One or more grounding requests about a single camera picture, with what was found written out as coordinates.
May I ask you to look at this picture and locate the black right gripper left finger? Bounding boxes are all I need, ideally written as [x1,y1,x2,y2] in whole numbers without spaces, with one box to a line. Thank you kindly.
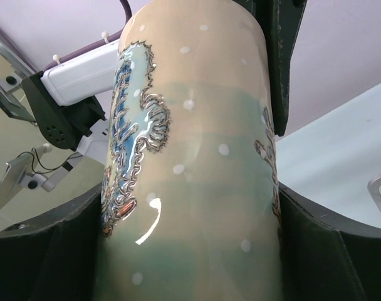
[0,185,101,301]

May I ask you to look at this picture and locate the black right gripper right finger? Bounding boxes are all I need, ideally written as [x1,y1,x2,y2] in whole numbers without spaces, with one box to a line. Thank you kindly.
[279,184,381,301]

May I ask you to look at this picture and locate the silver wire dish rack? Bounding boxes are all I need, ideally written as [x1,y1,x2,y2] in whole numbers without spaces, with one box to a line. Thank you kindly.
[367,173,381,213]

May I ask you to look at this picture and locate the beige decorated mug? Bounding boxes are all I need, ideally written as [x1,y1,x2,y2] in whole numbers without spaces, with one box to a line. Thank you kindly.
[93,1,283,300]

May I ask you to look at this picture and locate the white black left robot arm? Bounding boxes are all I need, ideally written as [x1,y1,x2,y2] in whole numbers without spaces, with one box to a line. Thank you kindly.
[22,1,306,156]

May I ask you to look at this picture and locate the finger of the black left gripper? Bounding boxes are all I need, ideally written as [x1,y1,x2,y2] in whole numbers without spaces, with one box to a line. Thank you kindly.
[245,0,306,137]

